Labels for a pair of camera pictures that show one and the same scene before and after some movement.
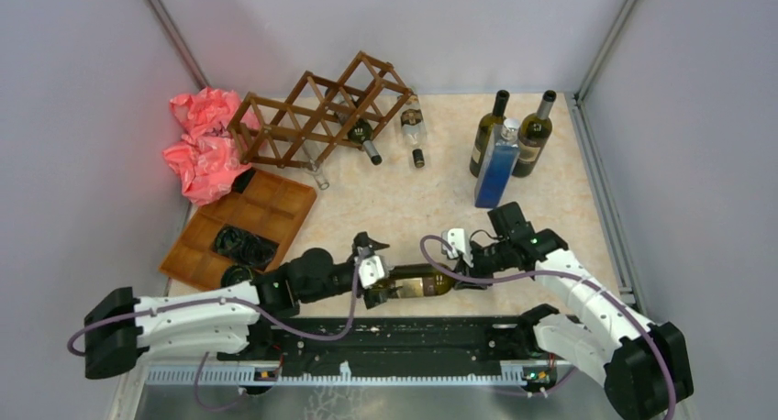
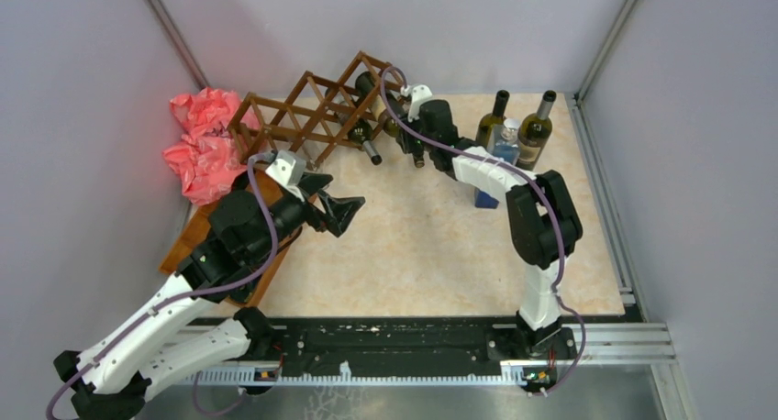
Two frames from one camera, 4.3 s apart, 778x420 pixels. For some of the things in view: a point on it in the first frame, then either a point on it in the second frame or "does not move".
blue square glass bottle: [497, 158] does not move
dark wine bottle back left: [483, 131] does not move
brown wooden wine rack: [344, 103] does not move
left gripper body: [372, 299] to [290, 213]
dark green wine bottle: [419, 280] to [378, 105]
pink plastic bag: [206, 161] does not move
